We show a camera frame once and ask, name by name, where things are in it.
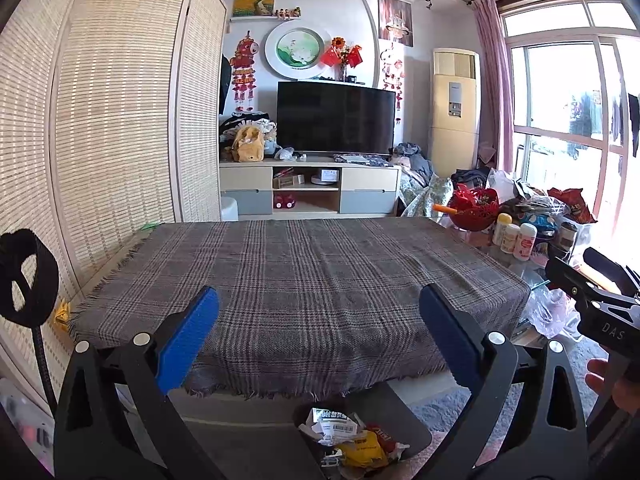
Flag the black strap with cable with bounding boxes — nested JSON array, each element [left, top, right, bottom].
[[0, 229, 60, 416]]

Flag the dark trash bin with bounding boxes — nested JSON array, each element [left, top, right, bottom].
[[292, 395, 433, 480]]

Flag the person's right hand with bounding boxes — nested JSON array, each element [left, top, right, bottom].
[[585, 358, 640, 413]]

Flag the white bottle yellow cap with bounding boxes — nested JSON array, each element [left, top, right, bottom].
[[492, 212, 513, 247]]

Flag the dark wall painting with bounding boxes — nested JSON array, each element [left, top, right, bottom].
[[377, 0, 415, 48]]

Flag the black flat television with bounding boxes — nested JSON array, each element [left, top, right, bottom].
[[276, 80, 396, 156]]

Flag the cream standing air conditioner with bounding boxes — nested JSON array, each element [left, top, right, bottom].
[[429, 48, 482, 171]]

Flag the landscape wall painting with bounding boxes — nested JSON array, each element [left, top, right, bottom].
[[232, 0, 277, 17]]

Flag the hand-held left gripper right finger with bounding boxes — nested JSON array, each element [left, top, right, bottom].
[[419, 284, 588, 480]]

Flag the small white bottle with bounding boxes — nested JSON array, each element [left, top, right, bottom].
[[501, 223, 521, 254]]

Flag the white bottle pink label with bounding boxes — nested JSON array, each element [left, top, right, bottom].
[[514, 222, 538, 262]]

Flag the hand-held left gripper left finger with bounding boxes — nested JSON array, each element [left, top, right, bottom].
[[52, 286, 228, 480]]

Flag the clothes heap on cabinet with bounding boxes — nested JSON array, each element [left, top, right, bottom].
[[219, 112, 278, 161]]

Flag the yellow packet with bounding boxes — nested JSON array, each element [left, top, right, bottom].
[[334, 440, 390, 468]]

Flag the grey plaid tablecloth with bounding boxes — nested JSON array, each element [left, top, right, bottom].
[[67, 217, 531, 401]]

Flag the pink curtain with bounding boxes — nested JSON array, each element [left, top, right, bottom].
[[470, 0, 516, 173]]

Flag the vase with flowers and flags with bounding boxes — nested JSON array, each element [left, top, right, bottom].
[[320, 36, 363, 81]]

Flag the round white wall plate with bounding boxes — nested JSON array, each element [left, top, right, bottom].
[[264, 22, 332, 81]]

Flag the red snack bag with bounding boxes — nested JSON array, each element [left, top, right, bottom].
[[547, 187, 598, 224]]

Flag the wooden television cabinet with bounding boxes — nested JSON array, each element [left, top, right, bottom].
[[219, 155, 403, 221]]

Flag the red plastic basket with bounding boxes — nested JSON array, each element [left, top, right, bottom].
[[452, 184, 500, 231]]

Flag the large window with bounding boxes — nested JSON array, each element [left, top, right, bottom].
[[500, 0, 640, 241]]

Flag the pile of clothes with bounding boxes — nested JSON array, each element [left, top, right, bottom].
[[395, 142, 453, 218]]

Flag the bamboo folding screen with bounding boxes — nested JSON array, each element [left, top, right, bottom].
[[0, 0, 228, 396]]

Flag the red snack wrapper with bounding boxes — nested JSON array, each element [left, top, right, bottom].
[[367, 425, 401, 453]]

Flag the red fish hanging ornament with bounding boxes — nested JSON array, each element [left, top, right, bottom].
[[229, 30, 260, 113]]

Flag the white plastic bag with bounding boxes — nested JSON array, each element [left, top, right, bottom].
[[487, 167, 516, 201]]

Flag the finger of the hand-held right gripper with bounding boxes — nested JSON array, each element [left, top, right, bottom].
[[545, 256, 618, 311], [582, 247, 640, 298]]

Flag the yellow plush backpack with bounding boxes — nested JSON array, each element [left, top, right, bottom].
[[231, 125, 266, 163]]

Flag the white printed paper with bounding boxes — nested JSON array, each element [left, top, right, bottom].
[[299, 407, 372, 447]]

